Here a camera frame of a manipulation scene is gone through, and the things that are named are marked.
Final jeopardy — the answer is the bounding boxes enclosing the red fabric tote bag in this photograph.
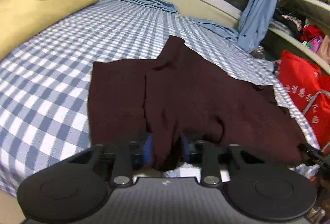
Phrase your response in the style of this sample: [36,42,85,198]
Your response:
[277,51,329,150]

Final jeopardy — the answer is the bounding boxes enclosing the right blue star curtain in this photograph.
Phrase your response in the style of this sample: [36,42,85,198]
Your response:
[189,0,291,53]

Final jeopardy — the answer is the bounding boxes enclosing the dark folded clothes on shelf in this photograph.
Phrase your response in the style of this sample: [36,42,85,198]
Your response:
[273,7,310,39]

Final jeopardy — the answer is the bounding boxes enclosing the white wall shelf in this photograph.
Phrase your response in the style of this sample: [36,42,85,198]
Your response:
[262,0,329,74]

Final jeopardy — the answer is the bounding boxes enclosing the yellow avocado print pillow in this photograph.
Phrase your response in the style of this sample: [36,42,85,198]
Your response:
[1,0,99,59]

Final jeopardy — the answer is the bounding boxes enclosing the maroon vintage print sweater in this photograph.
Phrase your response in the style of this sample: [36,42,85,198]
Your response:
[87,36,306,171]

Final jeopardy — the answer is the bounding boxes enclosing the blue white checkered bedsheet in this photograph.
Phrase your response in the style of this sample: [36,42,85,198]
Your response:
[1,0,318,196]

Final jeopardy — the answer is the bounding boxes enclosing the red garment on shelf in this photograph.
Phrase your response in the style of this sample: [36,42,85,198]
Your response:
[299,25,325,42]

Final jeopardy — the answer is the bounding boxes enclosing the pink handbag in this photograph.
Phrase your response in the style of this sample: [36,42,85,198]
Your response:
[317,36,330,64]

